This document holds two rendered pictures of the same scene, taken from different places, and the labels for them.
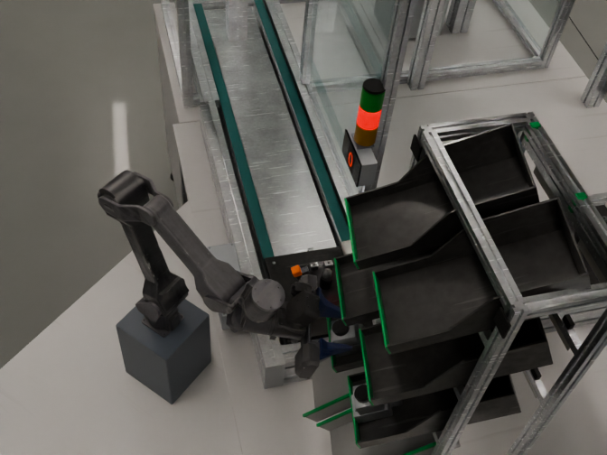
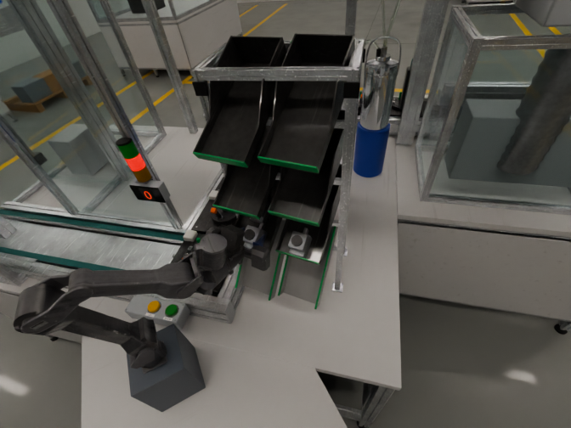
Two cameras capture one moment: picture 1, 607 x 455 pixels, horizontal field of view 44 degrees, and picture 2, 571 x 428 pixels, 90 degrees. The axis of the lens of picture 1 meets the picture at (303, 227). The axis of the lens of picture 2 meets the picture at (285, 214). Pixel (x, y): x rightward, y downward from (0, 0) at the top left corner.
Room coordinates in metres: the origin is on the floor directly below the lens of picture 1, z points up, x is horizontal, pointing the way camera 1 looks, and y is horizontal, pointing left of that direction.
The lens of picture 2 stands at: (0.33, 0.26, 1.87)
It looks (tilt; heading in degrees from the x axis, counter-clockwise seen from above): 46 degrees down; 309
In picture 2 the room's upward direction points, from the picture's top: 8 degrees counter-clockwise
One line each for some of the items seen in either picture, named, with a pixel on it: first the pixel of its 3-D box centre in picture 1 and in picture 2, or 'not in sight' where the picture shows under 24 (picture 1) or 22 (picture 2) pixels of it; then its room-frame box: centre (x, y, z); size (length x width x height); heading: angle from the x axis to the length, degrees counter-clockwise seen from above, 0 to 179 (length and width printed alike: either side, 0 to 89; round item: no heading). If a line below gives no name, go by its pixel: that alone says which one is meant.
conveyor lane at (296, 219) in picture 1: (301, 210); (146, 252); (1.32, 0.01, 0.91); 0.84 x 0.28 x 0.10; 19
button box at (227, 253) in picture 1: (228, 284); (157, 311); (1.04, 0.16, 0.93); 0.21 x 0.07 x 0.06; 19
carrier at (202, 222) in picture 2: not in sight; (223, 205); (1.12, -0.31, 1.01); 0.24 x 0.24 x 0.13; 19
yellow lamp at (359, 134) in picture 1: (366, 131); (141, 172); (1.25, -0.11, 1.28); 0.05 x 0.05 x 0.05
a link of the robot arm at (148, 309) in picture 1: (162, 295); (140, 342); (0.84, 0.27, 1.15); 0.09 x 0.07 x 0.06; 149
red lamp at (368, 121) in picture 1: (368, 114); (135, 160); (1.25, -0.11, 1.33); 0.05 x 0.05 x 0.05
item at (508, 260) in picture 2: not in sight; (479, 233); (0.07, -1.26, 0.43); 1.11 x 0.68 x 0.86; 19
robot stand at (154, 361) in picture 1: (165, 344); (167, 368); (0.84, 0.27, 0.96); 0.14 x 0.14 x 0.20; 60
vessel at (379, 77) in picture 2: not in sight; (379, 85); (0.73, -1.02, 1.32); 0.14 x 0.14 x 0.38
